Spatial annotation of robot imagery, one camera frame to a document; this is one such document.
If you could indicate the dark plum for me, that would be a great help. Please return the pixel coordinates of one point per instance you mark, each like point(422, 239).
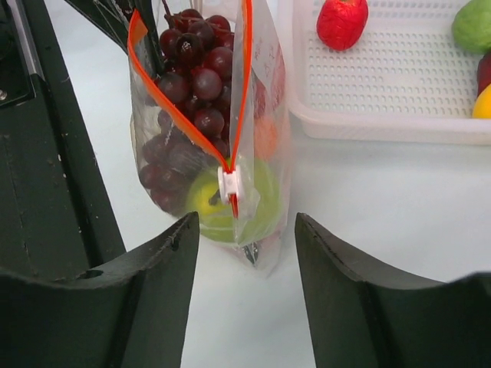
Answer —
point(483, 74)

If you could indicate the orange fruit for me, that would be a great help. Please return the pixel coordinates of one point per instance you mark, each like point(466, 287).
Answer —
point(265, 138)

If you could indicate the yellow lemon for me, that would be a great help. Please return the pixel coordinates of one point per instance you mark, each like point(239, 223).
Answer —
point(482, 106)

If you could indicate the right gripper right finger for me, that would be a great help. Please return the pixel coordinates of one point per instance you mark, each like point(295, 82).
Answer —
point(363, 312)

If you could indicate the green custard apple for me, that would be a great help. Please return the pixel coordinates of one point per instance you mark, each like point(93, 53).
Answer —
point(471, 27)

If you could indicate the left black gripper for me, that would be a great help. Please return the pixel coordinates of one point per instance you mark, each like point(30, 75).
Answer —
point(113, 19)

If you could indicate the clear zip bag orange zipper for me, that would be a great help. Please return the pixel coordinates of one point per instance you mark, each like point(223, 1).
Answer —
point(256, 51)

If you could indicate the small red apple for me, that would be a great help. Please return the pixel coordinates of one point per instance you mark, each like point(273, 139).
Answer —
point(341, 23)

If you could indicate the dark purple grape bunch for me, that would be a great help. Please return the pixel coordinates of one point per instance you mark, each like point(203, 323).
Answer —
point(196, 80)

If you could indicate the red green apple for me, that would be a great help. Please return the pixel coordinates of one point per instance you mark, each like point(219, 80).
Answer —
point(265, 99)

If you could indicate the yellow green pear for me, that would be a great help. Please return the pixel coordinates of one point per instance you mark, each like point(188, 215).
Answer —
point(216, 218)

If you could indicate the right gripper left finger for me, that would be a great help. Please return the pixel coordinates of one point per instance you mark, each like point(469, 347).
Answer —
point(129, 312)

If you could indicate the white plastic basket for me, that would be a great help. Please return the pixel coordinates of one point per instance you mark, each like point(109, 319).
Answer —
point(404, 81)

